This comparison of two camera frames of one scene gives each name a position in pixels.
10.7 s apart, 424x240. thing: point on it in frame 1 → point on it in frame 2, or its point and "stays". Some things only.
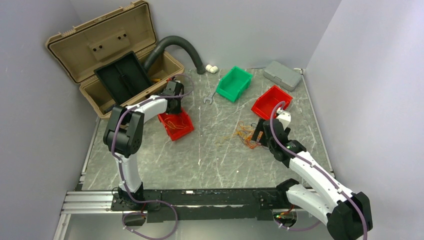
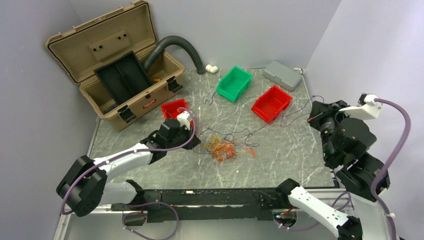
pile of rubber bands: [245, 133] → [223, 150]
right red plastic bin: [265, 106] stays
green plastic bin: [234, 83] stays
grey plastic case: [287, 78] stays
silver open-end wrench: [209, 97] stays
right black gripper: [260, 127] → [319, 110]
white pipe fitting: [212, 69] stays
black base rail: [208, 205] stays
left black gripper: [179, 109] → [195, 142]
